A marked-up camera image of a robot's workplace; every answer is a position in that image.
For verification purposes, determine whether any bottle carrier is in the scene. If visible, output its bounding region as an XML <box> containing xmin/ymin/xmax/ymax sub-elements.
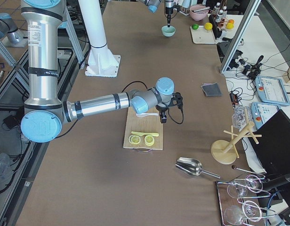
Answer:
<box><xmin>209</xmin><ymin>2</ymin><xmax>226</xmax><ymax>39</ymax></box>

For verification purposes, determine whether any aluminium frame post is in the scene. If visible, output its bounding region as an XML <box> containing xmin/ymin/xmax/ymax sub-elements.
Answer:
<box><xmin>219</xmin><ymin>0</ymin><xmax>261</xmax><ymax>74</ymax></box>

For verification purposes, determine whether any green lime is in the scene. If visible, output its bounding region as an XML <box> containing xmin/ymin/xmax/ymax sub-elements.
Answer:
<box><xmin>192</xmin><ymin>24</ymin><xmax>199</xmax><ymax>30</ymax></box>

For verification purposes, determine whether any green ceramic bowl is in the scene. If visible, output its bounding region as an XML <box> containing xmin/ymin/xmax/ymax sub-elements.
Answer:
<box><xmin>161</xmin><ymin>25</ymin><xmax>176</xmax><ymax>37</ymax></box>

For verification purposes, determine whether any wooden mug tree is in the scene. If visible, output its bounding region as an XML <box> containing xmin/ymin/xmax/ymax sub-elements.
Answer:
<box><xmin>210</xmin><ymin>117</ymin><xmax>262</xmax><ymax>164</ymax></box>

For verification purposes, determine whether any wine glass rack tray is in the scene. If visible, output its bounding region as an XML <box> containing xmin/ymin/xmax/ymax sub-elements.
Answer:
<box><xmin>216</xmin><ymin>174</ymin><xmax>277</xmax><ymax>226</ymax></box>

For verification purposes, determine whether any grey folded cloth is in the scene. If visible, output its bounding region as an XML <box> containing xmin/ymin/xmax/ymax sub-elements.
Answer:
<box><xmin>201</xmin><ymin>83</ymin><xmax>222</xmax><ymax>97</ymax></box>

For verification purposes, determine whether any black monitor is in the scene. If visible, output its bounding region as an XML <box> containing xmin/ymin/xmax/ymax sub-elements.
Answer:
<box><xmin>250</xmin><ymin>110</ymin><xmax>290</xmax><ymax>175</ymax></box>

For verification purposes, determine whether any teach pendant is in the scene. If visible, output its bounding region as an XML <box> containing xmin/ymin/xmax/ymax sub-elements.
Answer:
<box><xmin>255</xmin><ymin>75</ymin><xmax>290</xmax><ymax>106</ymax></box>
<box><xmin>250</xmin><ymin>102</ymin><xmax>281</xmax><ymax>129</ymax></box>

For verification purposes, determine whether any beige tray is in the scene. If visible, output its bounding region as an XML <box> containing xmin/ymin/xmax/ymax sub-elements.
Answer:
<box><xmin>190</xmin><ymin>25</ymin><xmax>216</xmax><ymax>44</ymax></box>

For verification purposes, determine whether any wrist cable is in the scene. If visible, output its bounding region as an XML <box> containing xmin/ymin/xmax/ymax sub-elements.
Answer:
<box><xmin>167</xmin><ymin>107</ymin><xmax>185</xmax><ymax>125</ymax></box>

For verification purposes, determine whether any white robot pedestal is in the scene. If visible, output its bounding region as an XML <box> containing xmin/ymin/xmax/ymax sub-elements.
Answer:
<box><xmin>79</xmin><ymin>0</ymin><xmax>121</xmax><ymax>78</ymax></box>

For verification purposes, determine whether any upper teach pendant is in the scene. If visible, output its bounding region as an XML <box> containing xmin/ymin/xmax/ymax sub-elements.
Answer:
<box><xmin>255</xmin><ymin>75</ymin><xmax>290</xmax><ymax>106</ymax></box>

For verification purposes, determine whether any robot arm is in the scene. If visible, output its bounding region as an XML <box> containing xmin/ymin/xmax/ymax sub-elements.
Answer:
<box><xmin>140</xmin><ymin>0</ymin><xmax>175</xmax><ymax>27</ymax></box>
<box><xmin>21</xmin><ymin>0</ymin><xmax>175</xmax><ymax>143</ymax></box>

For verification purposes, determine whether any upper wine glass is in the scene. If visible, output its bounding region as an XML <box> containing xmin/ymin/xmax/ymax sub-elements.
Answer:
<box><xmin>227</xmin><ymin>174</ymin><xmax>263</xmax><ymax>198</ymax></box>

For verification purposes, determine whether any lemon slice near blade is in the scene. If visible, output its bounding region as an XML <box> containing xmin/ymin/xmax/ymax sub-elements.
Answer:
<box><xmin>128</xmin><ymin>135</ymin><xmax>141</xmax><ymax>145</ymax></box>

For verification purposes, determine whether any yellow plastic knife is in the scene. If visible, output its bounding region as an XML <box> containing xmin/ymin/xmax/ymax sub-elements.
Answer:
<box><xmin>131</xmin><ymin>131</ymin><xmax>159</xmax><ymax>137</ymax></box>

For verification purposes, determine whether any yellow lemon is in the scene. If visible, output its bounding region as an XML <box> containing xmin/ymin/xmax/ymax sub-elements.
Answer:
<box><xmin>204</xmin><ymin>23</ymin><xmax>213</xmax><ymax>31</ymax></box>

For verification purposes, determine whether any white ceramic spoon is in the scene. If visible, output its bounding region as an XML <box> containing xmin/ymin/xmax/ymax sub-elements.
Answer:
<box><xmin>136</xmin><ymin>113</ymin><xmax>159</xmax><ymax>118</ymax></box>

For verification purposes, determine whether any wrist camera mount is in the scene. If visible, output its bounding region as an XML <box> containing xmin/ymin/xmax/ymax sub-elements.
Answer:
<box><xmin>171</xmin><ymin>92</ymin><xmax>183</xmax><ymax>110</ymax></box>

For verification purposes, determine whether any lower wine glass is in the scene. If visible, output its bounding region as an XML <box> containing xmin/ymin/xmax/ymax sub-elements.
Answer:
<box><xmin>223</xmin><ymin>201</ymin><xmax>262</xmax><ymax>226</ymax></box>

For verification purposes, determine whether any steel scoop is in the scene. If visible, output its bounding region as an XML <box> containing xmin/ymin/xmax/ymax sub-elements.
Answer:
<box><xmin>176</xmin><ymin>157</ymin><xmax>220</xmax><ymax>179</ymax></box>

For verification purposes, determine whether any bamboo cutting board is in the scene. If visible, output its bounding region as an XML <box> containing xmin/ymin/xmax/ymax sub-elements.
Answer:
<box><xmin>123</xmin><ymin>107</ymin><xmax>163</xmax><ymax>150</ymax></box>

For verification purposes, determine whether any lemon slice near handle end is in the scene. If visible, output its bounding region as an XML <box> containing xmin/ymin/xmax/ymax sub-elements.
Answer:
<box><xmin>144</xmin><ymin>135</ymin><xmax>155</xmax><ymax>146</ymax></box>

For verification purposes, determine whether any clear plastic container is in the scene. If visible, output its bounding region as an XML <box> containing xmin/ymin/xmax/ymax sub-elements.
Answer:
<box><xmin>232</xmin><ymin>106</ymin><xmax>250</xmax><ymax>130</ymax></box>

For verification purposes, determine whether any pink bowl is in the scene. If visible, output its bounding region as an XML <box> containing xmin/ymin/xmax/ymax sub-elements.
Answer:
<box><xmin>190</xmin><ymin>5</ymin><xmax>209</xmax><ymax>21</ymax></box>

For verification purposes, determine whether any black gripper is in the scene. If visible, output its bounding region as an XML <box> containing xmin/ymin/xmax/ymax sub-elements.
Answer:
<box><xmin>155</xmin><ymin>105</ymin><xmax>169</xmax><ymax>123</ymax></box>
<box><xmin>164</xmin><ymin>0</ymin><xmax>174</xmax><ymax>27</ymax></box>

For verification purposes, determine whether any lower teach pendant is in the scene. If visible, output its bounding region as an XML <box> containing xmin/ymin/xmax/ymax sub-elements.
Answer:
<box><xmin>250</xmin><ymin>102</ymin><xmax>281</xmax><ymax>129</ymax></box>

